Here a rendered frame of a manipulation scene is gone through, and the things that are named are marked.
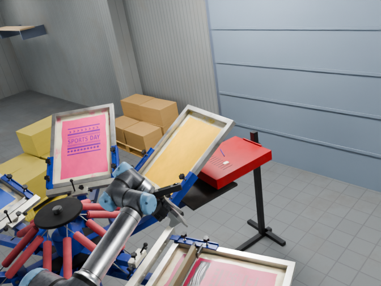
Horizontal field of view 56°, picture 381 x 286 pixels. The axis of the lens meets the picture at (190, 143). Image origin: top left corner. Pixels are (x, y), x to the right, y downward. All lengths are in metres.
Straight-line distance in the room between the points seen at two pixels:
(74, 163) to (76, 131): 0.34
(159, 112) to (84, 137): 2.36
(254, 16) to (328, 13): 0.91
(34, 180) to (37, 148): 0.65
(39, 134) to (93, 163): 2.37
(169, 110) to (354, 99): 2.77
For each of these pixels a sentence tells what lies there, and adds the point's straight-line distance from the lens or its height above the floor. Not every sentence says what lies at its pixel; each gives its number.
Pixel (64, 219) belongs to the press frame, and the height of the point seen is 1.32.
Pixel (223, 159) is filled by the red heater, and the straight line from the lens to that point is 3.06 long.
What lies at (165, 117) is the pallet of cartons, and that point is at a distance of 5.64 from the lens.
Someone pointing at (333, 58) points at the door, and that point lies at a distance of 4.18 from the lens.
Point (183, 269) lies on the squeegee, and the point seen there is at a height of 1.05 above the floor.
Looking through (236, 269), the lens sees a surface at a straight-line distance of 2.30.
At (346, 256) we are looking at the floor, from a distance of 3.78.
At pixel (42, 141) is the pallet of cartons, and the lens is 5.54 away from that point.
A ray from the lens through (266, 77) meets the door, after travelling 4.67.
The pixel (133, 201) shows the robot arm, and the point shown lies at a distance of 1.29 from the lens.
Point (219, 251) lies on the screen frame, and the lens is 2.36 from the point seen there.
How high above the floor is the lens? 2.62
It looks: 26 degrees down
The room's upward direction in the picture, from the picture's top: 10 degrees counter-clockwise
